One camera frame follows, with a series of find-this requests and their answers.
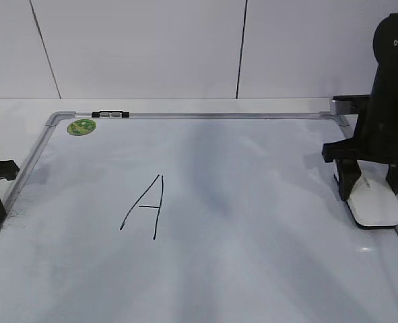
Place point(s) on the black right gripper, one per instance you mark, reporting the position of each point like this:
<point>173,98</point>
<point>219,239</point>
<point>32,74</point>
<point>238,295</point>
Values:
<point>375,139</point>

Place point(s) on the white eraser with black felt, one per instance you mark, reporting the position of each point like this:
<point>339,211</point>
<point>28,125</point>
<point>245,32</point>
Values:
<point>372,202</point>

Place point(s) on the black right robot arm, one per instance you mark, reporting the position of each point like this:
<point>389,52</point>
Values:
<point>384,93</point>

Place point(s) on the round green magnet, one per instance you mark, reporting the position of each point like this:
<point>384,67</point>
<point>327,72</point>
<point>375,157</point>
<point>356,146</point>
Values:
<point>81,127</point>

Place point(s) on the black and silver board clip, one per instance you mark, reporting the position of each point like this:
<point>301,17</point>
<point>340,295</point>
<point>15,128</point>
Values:
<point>110,114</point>

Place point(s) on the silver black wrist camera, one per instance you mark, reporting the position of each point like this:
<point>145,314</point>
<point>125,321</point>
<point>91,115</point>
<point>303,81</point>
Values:
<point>343,105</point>

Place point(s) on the white board with aluminium frame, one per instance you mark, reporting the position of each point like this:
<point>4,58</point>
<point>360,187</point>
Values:
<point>165,219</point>

